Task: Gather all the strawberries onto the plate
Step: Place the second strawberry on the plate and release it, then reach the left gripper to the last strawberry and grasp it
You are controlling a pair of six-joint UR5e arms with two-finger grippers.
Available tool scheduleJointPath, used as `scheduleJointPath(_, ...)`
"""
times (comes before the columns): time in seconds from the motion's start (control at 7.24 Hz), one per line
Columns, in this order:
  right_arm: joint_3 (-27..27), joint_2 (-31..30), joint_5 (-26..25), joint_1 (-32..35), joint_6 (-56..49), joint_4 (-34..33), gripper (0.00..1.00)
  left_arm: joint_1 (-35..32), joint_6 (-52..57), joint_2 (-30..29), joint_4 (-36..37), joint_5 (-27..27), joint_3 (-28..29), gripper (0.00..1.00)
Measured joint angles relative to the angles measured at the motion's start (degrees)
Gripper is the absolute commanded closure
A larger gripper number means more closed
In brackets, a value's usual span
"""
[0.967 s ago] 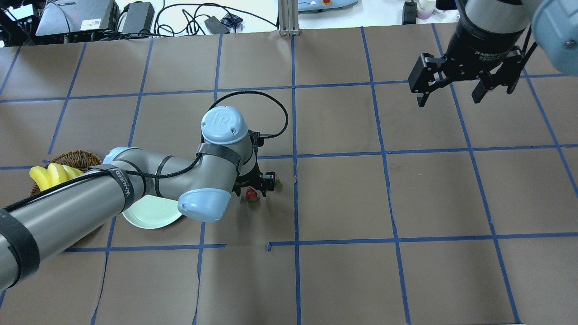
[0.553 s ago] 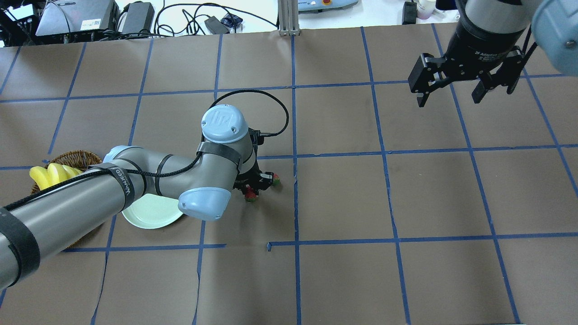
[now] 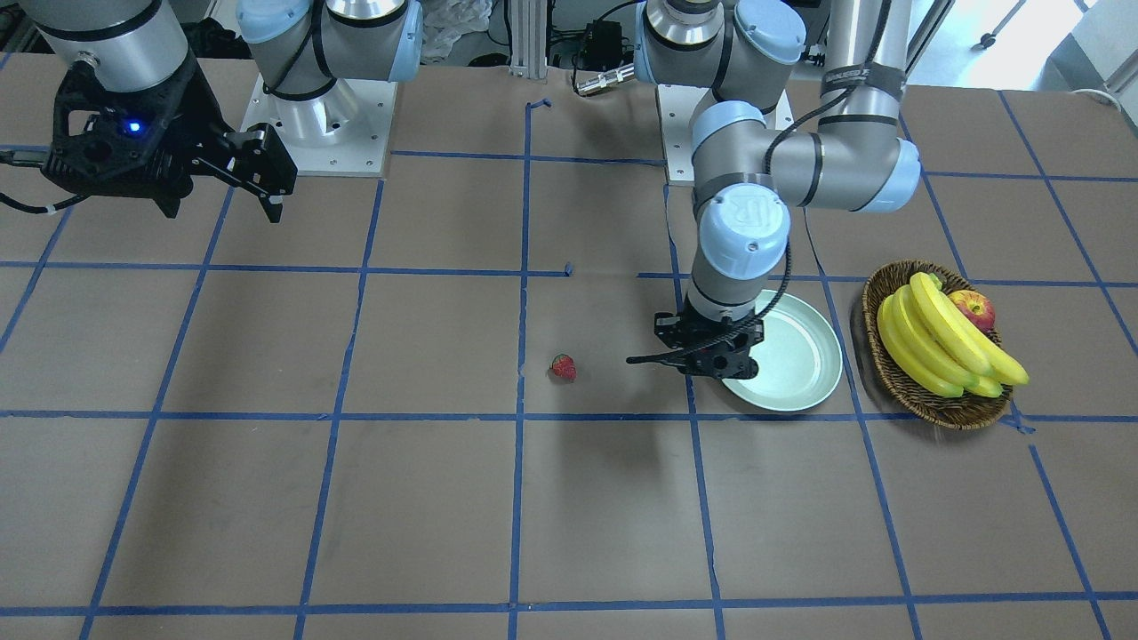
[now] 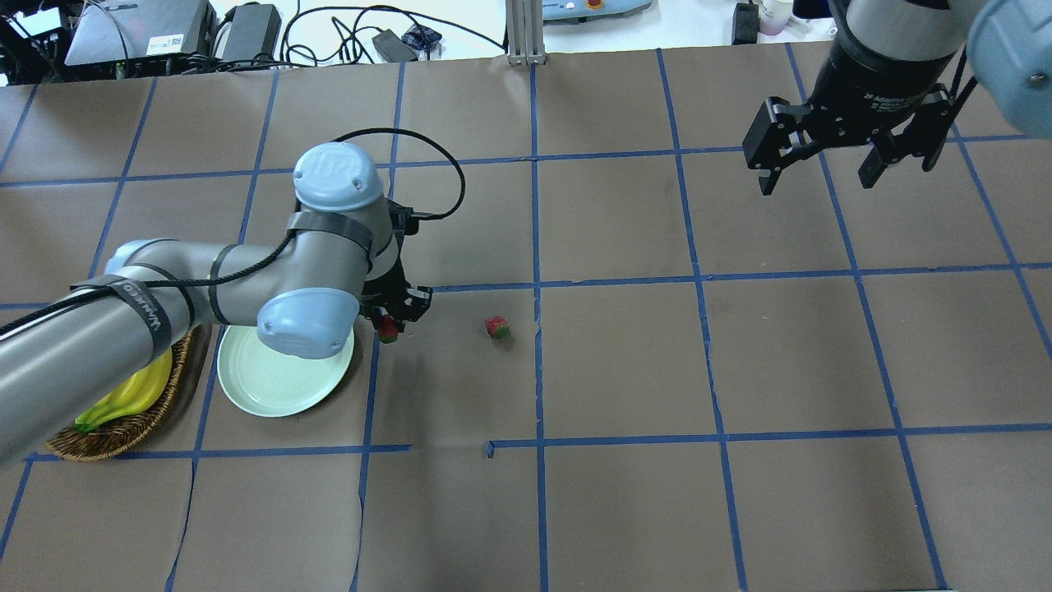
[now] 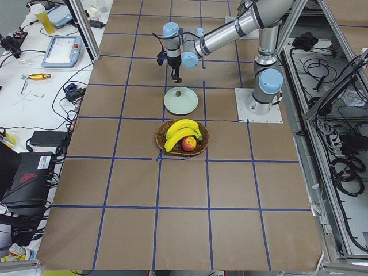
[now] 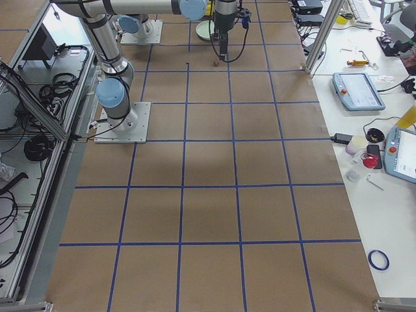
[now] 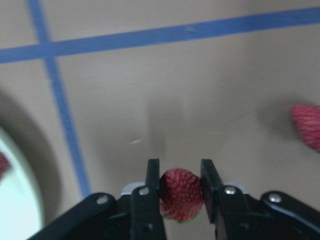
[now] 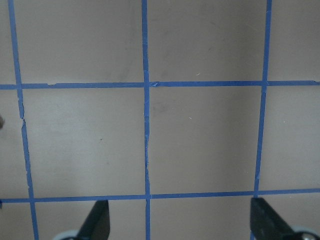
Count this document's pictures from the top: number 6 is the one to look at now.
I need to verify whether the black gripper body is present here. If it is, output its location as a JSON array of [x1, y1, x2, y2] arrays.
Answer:
[[213, 0, 252, 41]]

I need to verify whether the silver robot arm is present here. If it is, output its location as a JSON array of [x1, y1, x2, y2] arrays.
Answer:
[[56, 1, 208, 133], [118, 14, 153, 38]]

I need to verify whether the light green plate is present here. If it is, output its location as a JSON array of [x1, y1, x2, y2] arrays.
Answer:
[[196, 20, 215, 41]]

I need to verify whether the blue teach pendant far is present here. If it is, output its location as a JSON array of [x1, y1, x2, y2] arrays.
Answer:
[[332, 72, 385, 111]]

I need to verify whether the blue teach pendant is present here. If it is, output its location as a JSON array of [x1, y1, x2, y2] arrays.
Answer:
[[332, 72, 385, 111], [383, 126, 416, 183]]

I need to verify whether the black power adapter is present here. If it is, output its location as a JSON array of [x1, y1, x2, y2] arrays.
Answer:
[[330, 133, 352, 145]]

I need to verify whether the blue teach pendant near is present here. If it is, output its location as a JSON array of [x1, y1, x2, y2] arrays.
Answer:
[[383, 126, 416, 183]]

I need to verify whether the blue tape roll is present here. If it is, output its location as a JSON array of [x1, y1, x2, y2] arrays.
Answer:
[[367, 250, 390, 272]]

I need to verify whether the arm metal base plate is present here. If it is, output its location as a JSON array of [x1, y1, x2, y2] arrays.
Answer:
[[93, 102, 151, 144], [120, 19, 163, 46]]

